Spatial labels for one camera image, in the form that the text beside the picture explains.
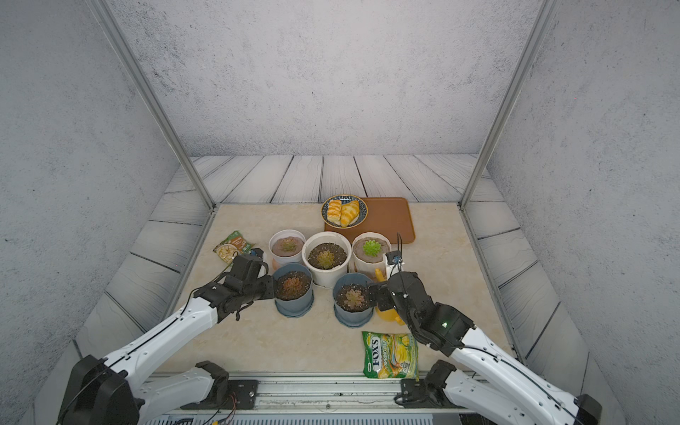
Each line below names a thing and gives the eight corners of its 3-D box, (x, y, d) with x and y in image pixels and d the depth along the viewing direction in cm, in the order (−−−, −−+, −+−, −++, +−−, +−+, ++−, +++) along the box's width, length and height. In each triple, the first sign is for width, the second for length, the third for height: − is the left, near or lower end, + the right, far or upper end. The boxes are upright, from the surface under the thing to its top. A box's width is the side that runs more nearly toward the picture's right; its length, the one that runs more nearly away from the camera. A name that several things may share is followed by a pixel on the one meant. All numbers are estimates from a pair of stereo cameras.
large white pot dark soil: (305, 290, 96) (299, 270, 85) (309, 253, 106) (305, 231, 96) (351, 290, 95) (351, 270, 85) (350, 253, 106) (350, 231, 96)
